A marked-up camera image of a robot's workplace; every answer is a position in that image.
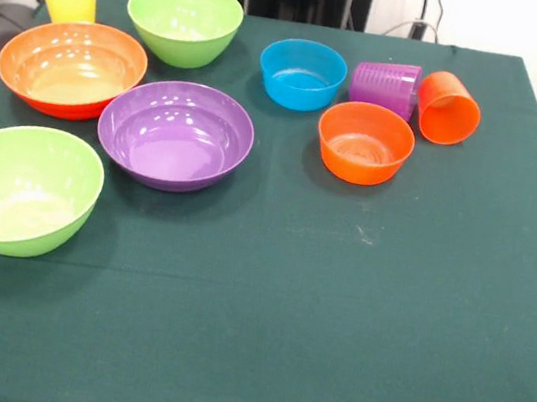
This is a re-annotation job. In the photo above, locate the wide orange plastic bowl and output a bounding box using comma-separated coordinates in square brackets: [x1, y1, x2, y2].
[0, 9, 153, 131]

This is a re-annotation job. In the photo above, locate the purple plastic cup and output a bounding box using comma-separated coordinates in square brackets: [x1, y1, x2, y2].
[345, 55, 424, 125]

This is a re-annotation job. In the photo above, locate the small orange plastic bowl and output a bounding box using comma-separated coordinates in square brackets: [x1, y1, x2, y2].
[309, 95, 422, 194]

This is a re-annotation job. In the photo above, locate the blue plastic bowl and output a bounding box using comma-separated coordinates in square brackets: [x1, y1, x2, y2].
[253, 33, 352, 119]

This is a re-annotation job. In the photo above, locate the orange plastic cup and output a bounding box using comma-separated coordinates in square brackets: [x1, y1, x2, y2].
[410, 67, 488, 151]

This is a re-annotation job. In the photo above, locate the black clamp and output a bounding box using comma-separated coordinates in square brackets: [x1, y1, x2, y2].
[409, 19, 427, 43]

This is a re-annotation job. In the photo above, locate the black hanging cable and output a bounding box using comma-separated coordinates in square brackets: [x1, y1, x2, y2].
[428, 0, 450, 27]

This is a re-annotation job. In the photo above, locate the grey cable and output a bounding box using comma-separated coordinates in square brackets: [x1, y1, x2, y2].
[381, 14, 443, 44]

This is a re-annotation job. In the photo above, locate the dark green tablecloth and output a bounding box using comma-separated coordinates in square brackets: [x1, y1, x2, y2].
[0, 0, 537, 402]

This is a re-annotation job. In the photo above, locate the purple plastic bowl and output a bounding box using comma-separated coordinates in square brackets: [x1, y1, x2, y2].
[89, 69, 262, 204]

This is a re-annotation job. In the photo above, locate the lime green plastic bowl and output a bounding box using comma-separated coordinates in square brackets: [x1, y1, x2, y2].
[0, 119, 111, 269]
[119, 0, 247, 77]

